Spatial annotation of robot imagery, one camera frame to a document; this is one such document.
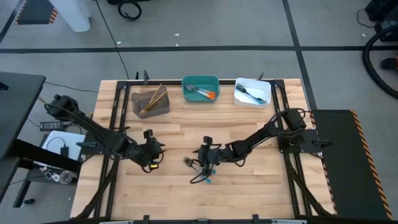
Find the black power adapter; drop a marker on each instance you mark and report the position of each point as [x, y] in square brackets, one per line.
[64, 151]

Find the black caster foot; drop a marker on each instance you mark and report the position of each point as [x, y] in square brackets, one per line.
[388, 63]

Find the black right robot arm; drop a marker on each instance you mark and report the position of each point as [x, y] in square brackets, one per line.
[264, 133]

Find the teal plastic bin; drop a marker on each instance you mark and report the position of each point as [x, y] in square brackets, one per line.
[214, 81]

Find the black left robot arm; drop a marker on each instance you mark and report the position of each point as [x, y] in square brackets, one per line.
[90, 127]

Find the black desk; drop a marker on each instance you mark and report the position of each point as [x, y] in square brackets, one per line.
[18, 105]

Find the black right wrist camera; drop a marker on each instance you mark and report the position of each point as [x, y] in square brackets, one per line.
[227, 154]

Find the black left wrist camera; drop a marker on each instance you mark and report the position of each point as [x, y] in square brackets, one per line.
[129, 148]

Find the black equipment case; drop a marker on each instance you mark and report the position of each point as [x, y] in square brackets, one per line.
[385, 15]

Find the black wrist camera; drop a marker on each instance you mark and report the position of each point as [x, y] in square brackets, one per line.
[129, 148]
[227, 154]

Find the black power brick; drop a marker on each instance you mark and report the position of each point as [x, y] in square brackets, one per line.
[51, 126]

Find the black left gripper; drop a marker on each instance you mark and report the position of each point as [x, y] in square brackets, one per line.
[150, 151]

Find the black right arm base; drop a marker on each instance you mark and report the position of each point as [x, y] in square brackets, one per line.
[320, 143]

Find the small hazard-striped mat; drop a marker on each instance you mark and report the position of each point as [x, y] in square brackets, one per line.
[34, 11]

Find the white pillar base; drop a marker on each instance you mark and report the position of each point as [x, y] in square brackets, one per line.
[73, 15]

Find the grey translucent plastic bin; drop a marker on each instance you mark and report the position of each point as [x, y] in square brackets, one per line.
[138, 105]

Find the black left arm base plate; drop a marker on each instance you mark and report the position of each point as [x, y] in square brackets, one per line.
[93, 146]

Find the white board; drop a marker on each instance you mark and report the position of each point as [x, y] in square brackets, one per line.
[74, 140]

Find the black hazard-striped floor mat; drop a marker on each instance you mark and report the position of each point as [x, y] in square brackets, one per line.
[348, 174]

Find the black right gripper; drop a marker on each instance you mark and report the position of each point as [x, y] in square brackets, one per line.
[207, 152]

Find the white plastic bin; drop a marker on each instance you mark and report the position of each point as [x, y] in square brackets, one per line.
[262, 87]

